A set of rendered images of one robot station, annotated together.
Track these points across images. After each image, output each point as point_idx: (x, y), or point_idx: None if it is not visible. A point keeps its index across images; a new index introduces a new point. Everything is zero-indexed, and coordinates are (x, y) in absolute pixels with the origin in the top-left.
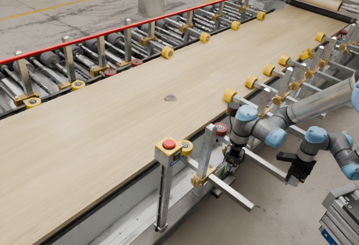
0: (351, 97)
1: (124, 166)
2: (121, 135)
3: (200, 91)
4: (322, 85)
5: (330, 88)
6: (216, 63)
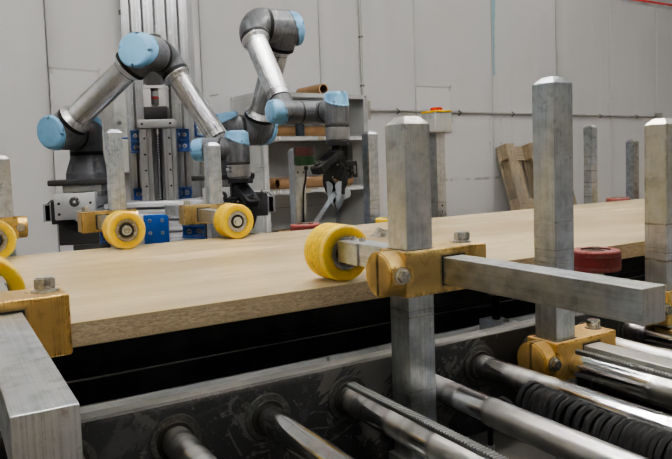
0: (304, 32)
1: (493, 214)
2: (508, 220)
3: (292, 242)
4: None
5: (271, 51)
6: (123, 272)
